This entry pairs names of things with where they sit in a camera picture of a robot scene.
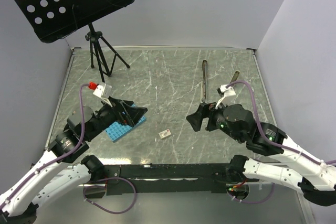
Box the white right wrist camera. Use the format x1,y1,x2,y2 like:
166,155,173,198
215,84,236,109

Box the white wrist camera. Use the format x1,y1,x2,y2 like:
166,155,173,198
88,82,112,107
215,84,236,109

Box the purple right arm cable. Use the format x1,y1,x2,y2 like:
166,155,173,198
225,80,336,167

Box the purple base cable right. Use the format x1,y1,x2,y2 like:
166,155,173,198
227,182,276,205

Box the black perforated music stand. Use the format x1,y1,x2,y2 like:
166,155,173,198
14,0,135,77

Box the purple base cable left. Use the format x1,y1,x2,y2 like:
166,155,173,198
83,177,137,214

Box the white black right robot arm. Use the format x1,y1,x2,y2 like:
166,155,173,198
186,103,335,207

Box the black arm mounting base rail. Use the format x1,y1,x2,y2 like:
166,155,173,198
88,163,257,196

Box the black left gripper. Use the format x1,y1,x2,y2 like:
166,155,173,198
86,95,148,140

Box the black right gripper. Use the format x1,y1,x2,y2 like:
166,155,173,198
186,98,245,143

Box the pale green small stapler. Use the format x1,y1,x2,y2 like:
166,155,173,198
230,71,240,83

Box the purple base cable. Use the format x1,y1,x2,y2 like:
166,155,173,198
227,182,276,205
83,177,137,214

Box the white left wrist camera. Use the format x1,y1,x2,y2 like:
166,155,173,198
88,82,112,107

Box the blue studded building plate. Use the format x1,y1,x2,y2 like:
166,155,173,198
105,115,146,143

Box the beige black large stapler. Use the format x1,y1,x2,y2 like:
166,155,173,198
201,60,208,103

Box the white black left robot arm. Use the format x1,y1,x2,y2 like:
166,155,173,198
1,98,148,223

